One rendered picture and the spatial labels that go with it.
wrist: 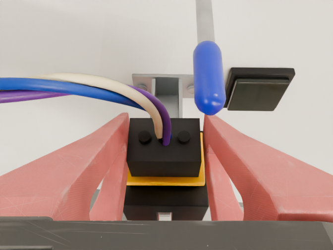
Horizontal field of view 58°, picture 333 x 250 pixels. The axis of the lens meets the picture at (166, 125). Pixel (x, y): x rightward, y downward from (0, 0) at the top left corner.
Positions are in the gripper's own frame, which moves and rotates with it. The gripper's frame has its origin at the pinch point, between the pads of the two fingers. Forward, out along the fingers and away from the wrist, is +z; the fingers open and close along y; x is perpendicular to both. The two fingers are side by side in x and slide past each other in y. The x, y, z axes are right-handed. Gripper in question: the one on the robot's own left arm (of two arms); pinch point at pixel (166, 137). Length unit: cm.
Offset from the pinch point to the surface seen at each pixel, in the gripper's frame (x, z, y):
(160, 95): 3.1, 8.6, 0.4
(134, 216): 5.3, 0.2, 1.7
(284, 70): 0.6, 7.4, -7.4
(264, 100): 2.9, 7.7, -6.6
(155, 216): 5.3, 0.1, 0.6
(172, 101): 3.3, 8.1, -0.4
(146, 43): -1.3, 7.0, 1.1
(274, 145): 10.6, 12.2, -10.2
